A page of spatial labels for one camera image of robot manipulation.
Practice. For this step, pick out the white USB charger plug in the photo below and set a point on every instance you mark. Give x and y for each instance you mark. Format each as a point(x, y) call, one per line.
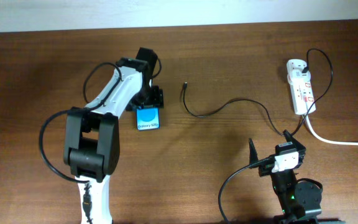
point(295, 70)

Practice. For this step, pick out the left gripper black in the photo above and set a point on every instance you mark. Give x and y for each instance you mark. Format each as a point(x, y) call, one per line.
point(156, 99)

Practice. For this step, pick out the blue Galaxy smartphone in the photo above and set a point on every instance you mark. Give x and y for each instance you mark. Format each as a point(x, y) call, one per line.
point(147, 119)

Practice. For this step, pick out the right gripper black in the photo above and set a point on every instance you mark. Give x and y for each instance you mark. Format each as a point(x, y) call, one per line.
point(301, 149)

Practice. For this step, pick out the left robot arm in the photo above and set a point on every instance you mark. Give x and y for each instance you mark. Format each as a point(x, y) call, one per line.
point(92, 145)

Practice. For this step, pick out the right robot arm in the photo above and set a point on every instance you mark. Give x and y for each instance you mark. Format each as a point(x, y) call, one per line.
point(299, 198)

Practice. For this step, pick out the white power strip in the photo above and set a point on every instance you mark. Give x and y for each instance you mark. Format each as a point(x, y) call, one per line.
point(302, 98)

